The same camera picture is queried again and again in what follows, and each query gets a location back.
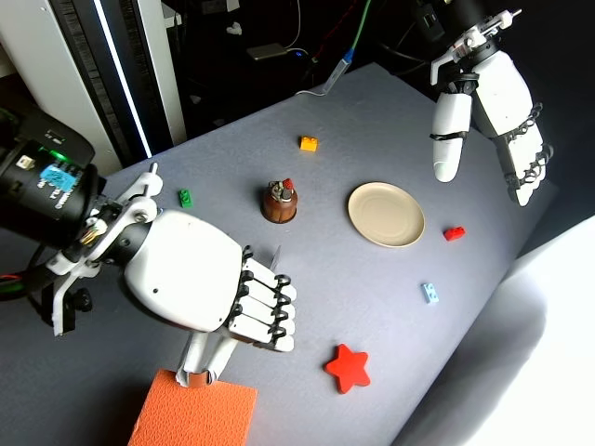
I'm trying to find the orange textured box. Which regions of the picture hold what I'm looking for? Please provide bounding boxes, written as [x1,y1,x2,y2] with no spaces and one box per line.
[127,369,259,446]

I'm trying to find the white backdrop sheet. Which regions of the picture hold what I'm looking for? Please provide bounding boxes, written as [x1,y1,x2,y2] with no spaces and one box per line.
[392,211,595,446]

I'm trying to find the brown toy cupcake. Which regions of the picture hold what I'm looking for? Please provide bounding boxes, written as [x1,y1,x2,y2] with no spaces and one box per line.
[259,177,299,224]

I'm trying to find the red star block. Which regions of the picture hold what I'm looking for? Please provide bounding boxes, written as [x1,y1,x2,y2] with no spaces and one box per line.
[324,343,372,395]

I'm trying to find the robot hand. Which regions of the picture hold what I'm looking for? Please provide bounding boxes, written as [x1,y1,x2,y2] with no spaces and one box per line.
[430,49,555,208]
[123,208,298,353]

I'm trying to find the beige round plate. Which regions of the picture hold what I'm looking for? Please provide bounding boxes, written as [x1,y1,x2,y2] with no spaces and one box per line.
[347,181,426,249]

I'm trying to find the metal tongs with taped handles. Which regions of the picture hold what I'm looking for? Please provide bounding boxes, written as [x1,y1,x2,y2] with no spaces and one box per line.
[176,244,283,387]

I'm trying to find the red twisted cable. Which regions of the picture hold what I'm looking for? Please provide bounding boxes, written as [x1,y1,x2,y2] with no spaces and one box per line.
[311,0,362,64]

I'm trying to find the white robot torso column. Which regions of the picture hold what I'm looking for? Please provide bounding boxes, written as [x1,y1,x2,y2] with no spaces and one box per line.
[0,0,188,176]

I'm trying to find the white adapter with blue plug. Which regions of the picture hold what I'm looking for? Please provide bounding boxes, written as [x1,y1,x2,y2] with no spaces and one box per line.
[323,49,357,97]

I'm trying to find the grey flat device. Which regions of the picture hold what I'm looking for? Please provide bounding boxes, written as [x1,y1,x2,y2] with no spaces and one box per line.
[245,43,290,61]

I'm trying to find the green cable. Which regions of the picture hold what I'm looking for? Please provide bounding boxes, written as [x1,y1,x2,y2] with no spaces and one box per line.
[349,0,374,53]

